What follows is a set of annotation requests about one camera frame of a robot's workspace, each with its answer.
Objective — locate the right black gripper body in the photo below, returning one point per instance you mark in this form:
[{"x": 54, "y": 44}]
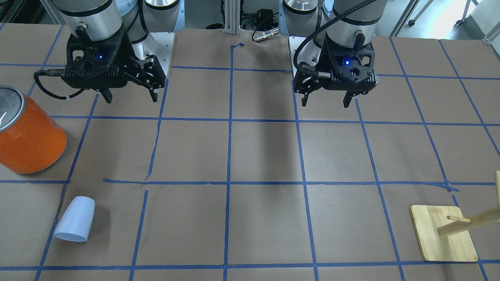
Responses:
[{"x": 131, "y": 58}]

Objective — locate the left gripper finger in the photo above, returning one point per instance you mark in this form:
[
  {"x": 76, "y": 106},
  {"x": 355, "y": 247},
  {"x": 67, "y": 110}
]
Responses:
[
  {"x": 304, "y": 99},
  {"x": 348, "y": 98}
]

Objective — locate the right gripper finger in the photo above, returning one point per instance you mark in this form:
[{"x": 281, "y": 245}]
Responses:
[
  {"x": 153, "y": 91},
  {"x": 107, "y": 95}
]

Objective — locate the large orange can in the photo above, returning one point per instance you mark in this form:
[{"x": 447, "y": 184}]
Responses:
[{"x": 30, "y": 140}]

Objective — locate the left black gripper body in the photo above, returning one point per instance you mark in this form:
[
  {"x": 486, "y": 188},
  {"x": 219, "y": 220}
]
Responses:
[{"x": 321, "y": 58}]

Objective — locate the wooden cup stand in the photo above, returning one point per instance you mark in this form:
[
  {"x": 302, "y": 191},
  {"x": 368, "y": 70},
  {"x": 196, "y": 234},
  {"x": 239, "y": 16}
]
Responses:
[{"x": 442, "y": 232}]

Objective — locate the aluminium frame post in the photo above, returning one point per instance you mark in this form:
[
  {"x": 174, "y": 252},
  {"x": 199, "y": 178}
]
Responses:
[{"x": 232, "y": 17}]

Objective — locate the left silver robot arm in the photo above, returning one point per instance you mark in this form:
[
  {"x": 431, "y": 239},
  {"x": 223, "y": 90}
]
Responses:
[{"x": 313, "y": 20}]

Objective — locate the silver cable connector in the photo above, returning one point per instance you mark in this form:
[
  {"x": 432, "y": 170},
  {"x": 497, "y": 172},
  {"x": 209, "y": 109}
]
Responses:
[{"x": 265, "y": 35}]

